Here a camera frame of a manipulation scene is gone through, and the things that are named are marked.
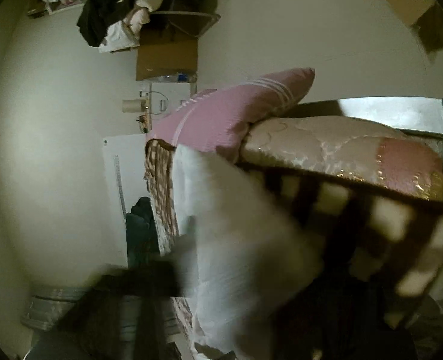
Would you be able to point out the white pants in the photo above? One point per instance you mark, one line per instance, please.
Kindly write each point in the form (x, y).
(243, 256)

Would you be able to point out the pink striped bed sheet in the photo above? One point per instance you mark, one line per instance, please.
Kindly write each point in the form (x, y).
(217, 121)

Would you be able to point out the white bedside table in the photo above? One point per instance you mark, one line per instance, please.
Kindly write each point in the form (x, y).
(162, 98)

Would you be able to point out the white bed headboard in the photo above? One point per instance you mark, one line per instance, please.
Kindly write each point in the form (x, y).
(124, 167)

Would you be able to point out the small beige table lamp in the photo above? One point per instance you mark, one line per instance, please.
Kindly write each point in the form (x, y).
(134, 106)

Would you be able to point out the dark green blanket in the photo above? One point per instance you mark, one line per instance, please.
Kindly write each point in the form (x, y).
(141, 236)

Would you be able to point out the brown cardboard box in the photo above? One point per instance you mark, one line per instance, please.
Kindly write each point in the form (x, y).
(165, 53)

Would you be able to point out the beige quilted mattress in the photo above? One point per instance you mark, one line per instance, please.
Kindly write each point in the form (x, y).
(352, 149)

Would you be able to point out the metal folding chair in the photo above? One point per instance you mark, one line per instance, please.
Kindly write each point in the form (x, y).
(190, 17)

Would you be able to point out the pile of clothes on chair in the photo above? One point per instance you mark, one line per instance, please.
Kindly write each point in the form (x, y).
(99, 15)

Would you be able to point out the floral and checked bedspread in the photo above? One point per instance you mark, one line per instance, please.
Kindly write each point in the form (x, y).
(379, 252)

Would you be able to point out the grey-green curtain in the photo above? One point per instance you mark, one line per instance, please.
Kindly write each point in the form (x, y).
(47, 305)

